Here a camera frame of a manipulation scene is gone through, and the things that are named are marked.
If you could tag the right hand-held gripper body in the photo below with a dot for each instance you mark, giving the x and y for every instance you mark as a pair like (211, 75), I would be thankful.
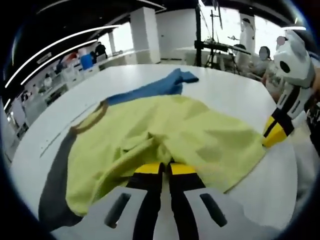
(297, 62)

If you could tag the blue container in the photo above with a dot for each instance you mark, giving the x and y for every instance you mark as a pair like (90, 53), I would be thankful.
(86, 62)

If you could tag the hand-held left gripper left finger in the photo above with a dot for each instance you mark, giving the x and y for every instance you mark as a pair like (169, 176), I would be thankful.
(140, 202)

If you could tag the person's dark clothing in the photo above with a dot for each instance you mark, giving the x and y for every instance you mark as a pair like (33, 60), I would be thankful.
(315, 125)

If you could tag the black tripod stand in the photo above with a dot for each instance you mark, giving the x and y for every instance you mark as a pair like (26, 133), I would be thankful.
(198, 37)

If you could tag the yellow blue grey garment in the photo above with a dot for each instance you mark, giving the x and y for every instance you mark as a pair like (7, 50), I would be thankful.
(175, 120)

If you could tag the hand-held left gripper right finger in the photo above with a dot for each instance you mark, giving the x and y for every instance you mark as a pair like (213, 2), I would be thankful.
(190, 202)

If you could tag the white ceiling light strip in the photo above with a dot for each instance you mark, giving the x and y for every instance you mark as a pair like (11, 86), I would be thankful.
(50, 59)
(62, 35)

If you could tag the white square pillar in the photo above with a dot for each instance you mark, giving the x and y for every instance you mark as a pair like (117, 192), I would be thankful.
(145, 35)

